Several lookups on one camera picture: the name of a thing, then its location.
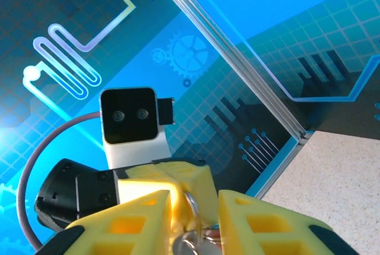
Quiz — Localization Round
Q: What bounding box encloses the blue table edge strip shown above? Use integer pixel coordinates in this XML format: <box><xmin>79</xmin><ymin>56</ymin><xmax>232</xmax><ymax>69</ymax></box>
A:
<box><xmin>246</xmin><ymin>137</ymin><xmax>308</xmax><ymax>201</ymax></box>

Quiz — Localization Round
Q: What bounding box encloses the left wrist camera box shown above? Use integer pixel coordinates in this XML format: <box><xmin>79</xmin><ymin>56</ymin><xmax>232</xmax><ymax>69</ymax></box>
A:
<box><xmin>99</xmin><ymin>87</ymin><xmax>176</xmax><ymax>169</ymax></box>

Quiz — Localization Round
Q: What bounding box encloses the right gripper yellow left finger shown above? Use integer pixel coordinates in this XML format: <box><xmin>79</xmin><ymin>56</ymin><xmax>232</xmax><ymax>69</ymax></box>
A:
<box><xmin>35</xmin><ymin>189</ymin><xmax>173</xmax><ymax>255</ymax></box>

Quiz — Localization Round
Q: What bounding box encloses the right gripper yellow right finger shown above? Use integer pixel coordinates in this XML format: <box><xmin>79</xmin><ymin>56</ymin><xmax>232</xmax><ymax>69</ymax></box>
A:
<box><xmin>217</xmin><ymin>188</ymin><xmax>360</xmax><ymax>255</ymax></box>

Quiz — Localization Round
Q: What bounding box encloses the aluminium frame post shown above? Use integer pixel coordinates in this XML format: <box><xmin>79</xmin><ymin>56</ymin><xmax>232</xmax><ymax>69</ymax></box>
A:
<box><xmin>139</xmin><ymin>0</ymin><xmax>308</xmax><ymax>146</ymax></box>

